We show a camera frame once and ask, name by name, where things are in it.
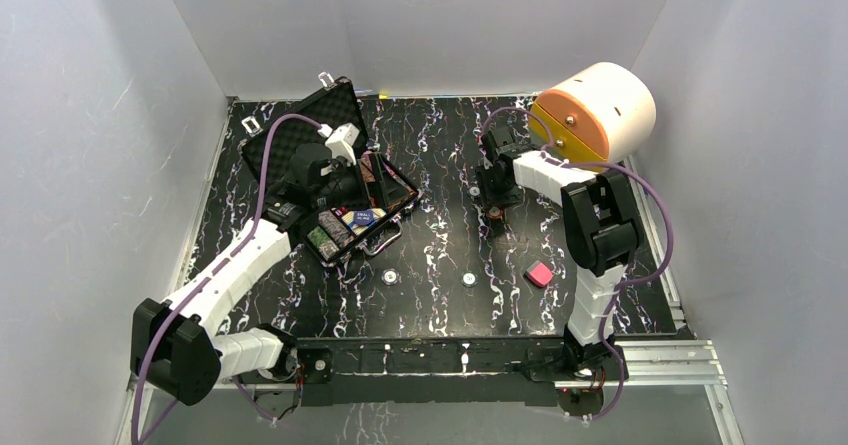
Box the black poker chip case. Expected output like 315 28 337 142
239 73 420 267

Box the blue small blind button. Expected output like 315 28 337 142
353 209 375 226

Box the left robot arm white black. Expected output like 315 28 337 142
131 143 397 405

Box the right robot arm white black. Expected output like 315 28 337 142
475 128 643 379

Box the brown chip row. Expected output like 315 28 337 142
359 153 381 195

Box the purple green chip row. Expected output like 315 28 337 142
383 162 418 206

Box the blue playing card deck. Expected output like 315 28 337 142
342 208 385 235

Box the blue orange chip row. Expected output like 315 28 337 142
318 210 355 249

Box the red green chip row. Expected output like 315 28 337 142
307 226 339 262

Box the blue white poker chip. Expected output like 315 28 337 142
381 269 400 286

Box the round orange yellow drawer cabinet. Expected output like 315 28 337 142
529 62 657 163

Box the green poker chip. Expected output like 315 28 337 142
461 272 477 288

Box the pink dealer button block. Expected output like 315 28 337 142
524 261 554 289

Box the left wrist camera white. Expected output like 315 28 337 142
318 123 360 166

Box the aluminium rail frame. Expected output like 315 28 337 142
115 302 747 445

